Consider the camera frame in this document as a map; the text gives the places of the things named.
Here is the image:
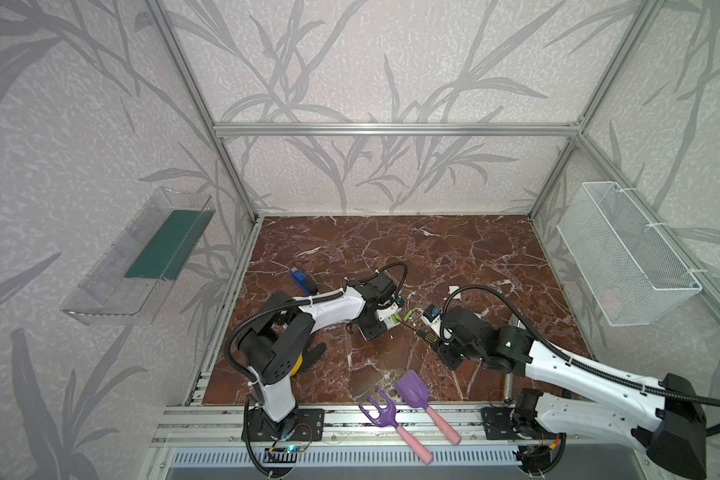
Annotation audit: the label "white air conditioner remote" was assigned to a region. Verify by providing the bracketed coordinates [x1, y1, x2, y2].
[377, 304, 403, 330]

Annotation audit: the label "white battery cover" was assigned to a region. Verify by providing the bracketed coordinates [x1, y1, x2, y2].
[448, 285, 462, 300]

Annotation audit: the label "black yellow screwdriver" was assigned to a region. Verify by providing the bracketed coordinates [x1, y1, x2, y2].
[398, 319, 440, 351]

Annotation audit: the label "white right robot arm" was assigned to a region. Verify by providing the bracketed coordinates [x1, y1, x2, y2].
[423, 306, 707, 479]

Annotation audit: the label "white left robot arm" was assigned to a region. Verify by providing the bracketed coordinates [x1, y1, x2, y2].
[222, 266, 407, 425]

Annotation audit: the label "blue stapler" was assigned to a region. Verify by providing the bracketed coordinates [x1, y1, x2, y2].
[289, 268, 319, 296]

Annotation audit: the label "yellow black work glove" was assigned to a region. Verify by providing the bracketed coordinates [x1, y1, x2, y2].
[290, 343, 327, 377]

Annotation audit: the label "purple garden shovel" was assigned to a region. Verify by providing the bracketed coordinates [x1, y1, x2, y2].
[394, 370, 462, 445]

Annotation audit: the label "purple garden fork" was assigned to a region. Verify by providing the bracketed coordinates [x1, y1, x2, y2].
[358, 385, 434, 466]

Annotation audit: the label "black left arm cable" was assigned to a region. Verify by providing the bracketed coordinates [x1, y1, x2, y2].
[223, 260, 410, 388]

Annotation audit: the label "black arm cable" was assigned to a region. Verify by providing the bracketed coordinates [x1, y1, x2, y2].
[223, 260, 410, 388]
[440, 283, 720, 438]

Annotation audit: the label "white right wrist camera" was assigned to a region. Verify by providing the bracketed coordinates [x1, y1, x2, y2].
[420, 304, 444, 345]

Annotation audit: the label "white wire mesh basket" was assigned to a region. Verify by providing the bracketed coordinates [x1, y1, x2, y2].
[557, 181, 702, 327]

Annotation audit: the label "aluminium frame profiles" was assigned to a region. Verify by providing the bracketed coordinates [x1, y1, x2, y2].
[143, 0, 720, 349]

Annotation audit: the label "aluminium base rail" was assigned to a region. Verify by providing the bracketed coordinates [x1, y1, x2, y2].
[137, 403, 673, 480]

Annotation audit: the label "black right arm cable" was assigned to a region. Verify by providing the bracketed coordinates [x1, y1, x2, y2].
[440, 283, 720, 438]

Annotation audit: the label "clear acrylic wall shelf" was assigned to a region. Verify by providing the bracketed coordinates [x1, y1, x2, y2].
[61, 187, 216, 326]

